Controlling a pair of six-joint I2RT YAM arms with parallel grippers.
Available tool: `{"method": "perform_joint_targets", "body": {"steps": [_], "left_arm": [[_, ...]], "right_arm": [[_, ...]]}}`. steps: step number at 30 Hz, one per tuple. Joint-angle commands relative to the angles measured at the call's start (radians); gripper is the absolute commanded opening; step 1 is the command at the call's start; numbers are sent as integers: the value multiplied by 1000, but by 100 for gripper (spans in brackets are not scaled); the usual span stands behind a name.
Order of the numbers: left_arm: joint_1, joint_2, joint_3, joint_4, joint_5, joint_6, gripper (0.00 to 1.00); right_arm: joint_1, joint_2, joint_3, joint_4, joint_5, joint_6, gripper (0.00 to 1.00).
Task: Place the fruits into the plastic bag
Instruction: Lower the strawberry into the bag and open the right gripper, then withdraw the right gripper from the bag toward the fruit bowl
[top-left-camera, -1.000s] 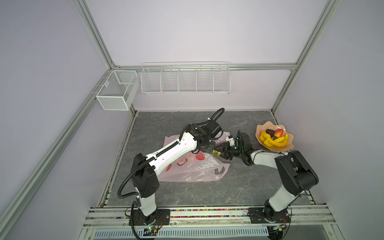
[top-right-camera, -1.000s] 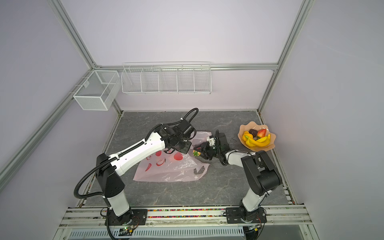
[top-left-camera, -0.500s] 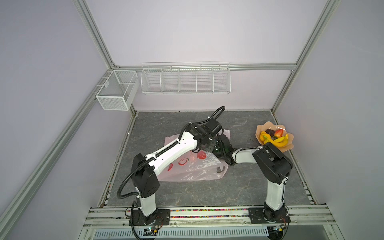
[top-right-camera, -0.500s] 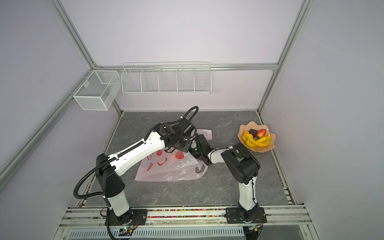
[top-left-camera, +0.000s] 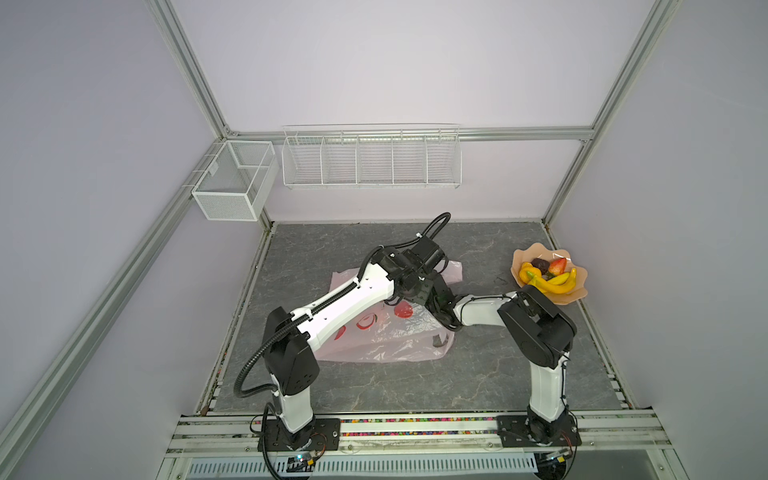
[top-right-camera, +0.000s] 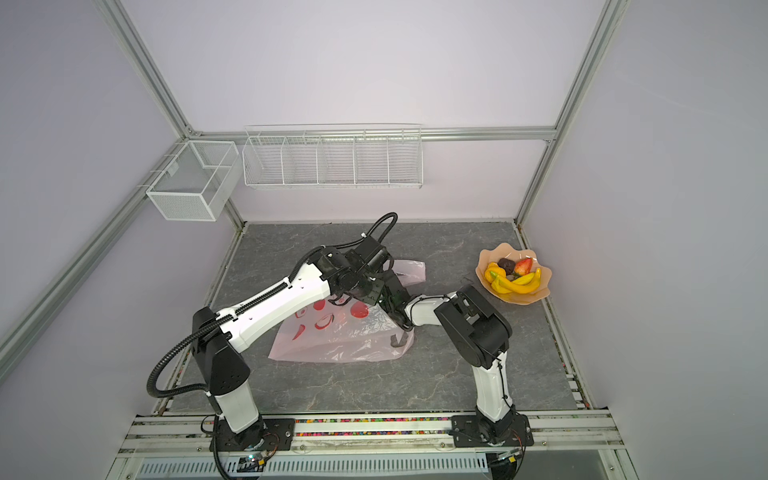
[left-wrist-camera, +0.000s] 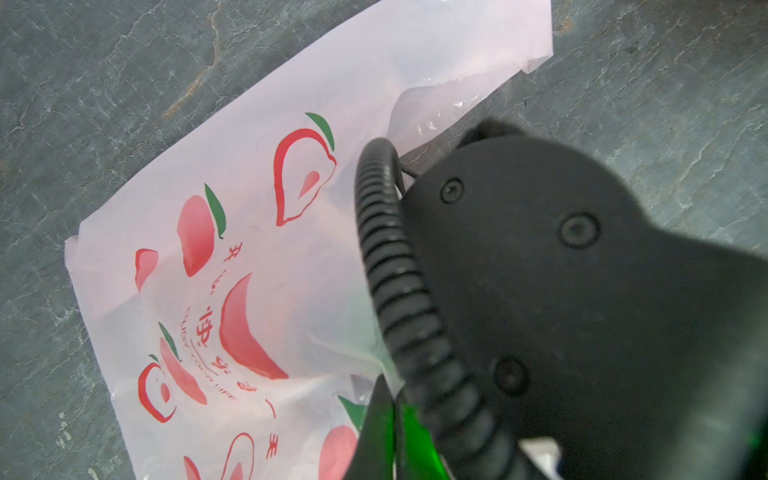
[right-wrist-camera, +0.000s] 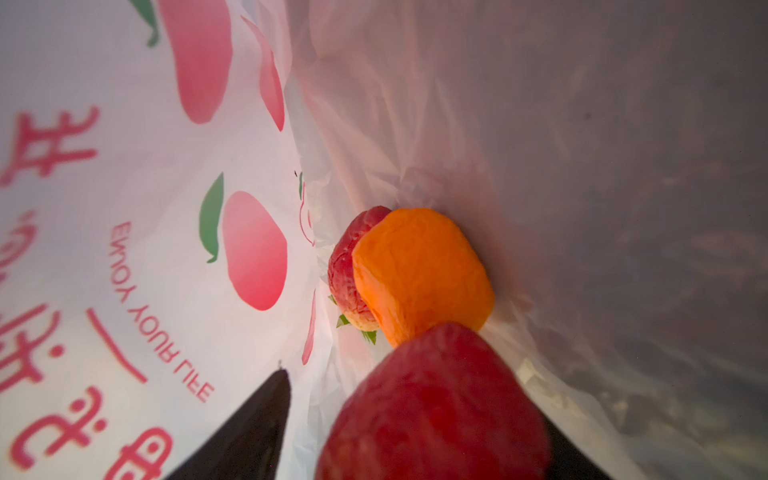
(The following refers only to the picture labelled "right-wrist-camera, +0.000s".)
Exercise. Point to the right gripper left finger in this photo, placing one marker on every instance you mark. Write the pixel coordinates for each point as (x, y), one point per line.
(248, 445)

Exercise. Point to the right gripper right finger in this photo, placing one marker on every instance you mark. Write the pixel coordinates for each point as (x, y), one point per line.
(568, 462)

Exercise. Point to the large red toy peach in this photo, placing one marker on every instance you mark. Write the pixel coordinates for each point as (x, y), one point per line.
(441, 406)

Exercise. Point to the orange toy tangerine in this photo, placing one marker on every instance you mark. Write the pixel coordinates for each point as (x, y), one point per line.
(415, 270)

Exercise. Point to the pink printed plastic bag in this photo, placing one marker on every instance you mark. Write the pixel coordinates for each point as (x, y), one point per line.
(176, 174)

